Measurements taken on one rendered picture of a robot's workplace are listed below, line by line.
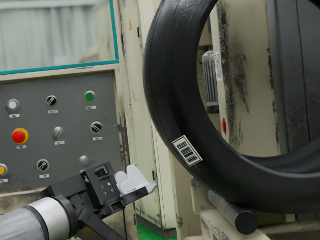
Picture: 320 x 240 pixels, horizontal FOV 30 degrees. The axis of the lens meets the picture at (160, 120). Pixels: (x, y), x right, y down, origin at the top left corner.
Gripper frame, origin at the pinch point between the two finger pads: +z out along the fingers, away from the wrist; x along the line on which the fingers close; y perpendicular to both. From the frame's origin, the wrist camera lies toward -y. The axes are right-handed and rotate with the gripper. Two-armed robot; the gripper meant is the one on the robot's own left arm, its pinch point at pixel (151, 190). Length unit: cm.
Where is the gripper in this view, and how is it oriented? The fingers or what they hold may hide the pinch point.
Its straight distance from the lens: 106.5
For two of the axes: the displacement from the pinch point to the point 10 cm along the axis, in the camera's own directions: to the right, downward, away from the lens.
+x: -6.0, 3.8, 7.1
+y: -4.4, -8.9, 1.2
